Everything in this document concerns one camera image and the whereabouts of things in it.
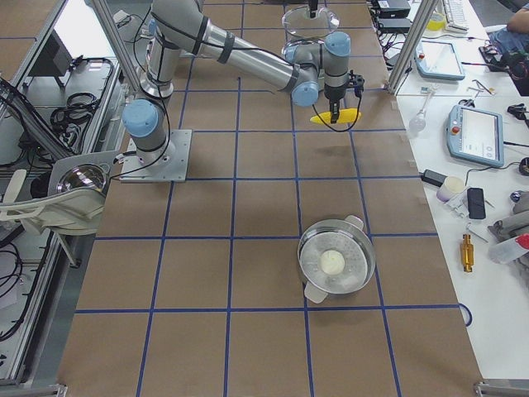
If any yellow corn cob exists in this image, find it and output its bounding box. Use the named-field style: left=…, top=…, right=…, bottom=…
left=310, top=108, right=362, bottom=125

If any glass pot lid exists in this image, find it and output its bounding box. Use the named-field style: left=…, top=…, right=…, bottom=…
left=282, top=6, right=340, bottom=39

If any pale green cooking pot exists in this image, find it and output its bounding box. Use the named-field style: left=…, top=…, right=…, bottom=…
left=282, top=37, right=327, bottom=92

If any steel steamer pot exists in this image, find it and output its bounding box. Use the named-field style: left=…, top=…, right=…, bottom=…
left=297, top=215, right=376, bottom=304

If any clear light bulb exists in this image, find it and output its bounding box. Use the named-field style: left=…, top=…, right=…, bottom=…
left=408, top=96, right=431, bottom=136

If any far teach pendant tablet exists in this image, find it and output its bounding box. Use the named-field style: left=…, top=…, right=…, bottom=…
left=415, top=41, right=465, bottom=81

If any teach pendant tablet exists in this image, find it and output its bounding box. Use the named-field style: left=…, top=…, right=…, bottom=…
left=446, top=105, right=504, bottom=168
left=415, top=41, right=465, bottom=81

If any black power adapter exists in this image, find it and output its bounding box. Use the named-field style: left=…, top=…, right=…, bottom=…
left=420, top=170, right=447, bottom=187

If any yellow tape roll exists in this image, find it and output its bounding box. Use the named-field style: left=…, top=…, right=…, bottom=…
left=427, top=12, right=446, bottom=31

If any white keyboard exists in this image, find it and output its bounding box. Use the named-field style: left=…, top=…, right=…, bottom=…
left=441, top=0, right=469, bottom=33

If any white lilac tape roll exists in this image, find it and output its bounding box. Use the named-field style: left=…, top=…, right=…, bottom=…
left=436, top=176, right=465, bottom=203

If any near teach pendant tablet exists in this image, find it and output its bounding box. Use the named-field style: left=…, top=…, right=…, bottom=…
left=446, top=105, right=504, bottom=168

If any white steamed bun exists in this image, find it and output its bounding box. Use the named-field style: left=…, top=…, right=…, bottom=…
left=319, top=250, right=346, bottom=275

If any black smartphone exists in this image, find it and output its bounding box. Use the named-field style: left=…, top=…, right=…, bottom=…
left=467, top=188, right=486, bottom=220

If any gold brass fitting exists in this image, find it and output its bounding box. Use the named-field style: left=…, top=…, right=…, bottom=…
left=460, top=233, right=474, bottom=273

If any shiny metal bowl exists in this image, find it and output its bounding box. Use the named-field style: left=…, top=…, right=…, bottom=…
left=56, top=163, right=107, bottom=193

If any aluminium frame post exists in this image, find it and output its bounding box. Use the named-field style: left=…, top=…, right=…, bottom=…
left=387, top=0, right=437, bottom=95

